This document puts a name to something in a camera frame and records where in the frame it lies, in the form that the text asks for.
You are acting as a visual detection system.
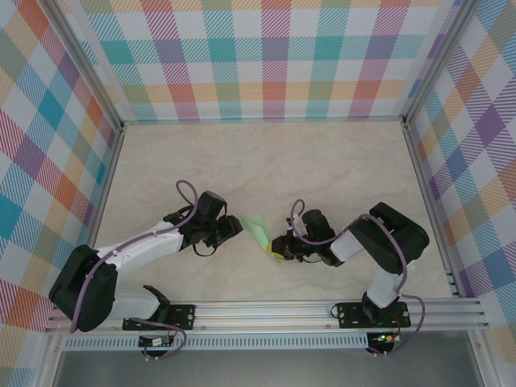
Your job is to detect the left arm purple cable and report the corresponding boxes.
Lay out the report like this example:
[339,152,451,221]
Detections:
[70,179,199,361]

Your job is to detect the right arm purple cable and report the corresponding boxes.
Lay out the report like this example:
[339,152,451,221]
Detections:
[290,198,427,358]

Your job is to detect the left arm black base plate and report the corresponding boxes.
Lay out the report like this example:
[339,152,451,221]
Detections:
[122,304,197,332]

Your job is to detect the slotted grey cable duct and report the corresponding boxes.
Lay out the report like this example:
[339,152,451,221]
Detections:
[62,332,370,351]

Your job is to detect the aluminium table edge rail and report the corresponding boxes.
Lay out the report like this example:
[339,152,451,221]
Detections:
[72,123,126,303]
[402,120,460,298]

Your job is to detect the aluminium frame post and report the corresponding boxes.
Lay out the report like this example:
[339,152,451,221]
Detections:
[402,0,481,122]
[44,0,124,130]

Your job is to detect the wide aluminium mounting rail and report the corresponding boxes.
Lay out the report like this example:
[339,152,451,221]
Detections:
[44,298,491,334]

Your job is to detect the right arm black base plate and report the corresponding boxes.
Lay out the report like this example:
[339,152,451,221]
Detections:
[336,302,412,330]

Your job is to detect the thin aluminium table edge strip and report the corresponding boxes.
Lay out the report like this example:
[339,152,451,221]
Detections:
[120,115,406,124]

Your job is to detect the right arm thin black wire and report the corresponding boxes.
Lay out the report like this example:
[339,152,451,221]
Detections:
[330,300,366,319]

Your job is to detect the green paper sheet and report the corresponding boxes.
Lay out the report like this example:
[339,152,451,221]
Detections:
[241,213,283,267]

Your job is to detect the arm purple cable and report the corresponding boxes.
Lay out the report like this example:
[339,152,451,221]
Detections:
[70,179,199,361]
[290,198,427,358]

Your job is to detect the left arm thin power wires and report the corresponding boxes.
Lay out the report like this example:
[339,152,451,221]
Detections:
[165,316,181,342]

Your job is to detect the grey metal panel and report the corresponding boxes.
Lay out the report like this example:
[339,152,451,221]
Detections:
[52,348,485,387]

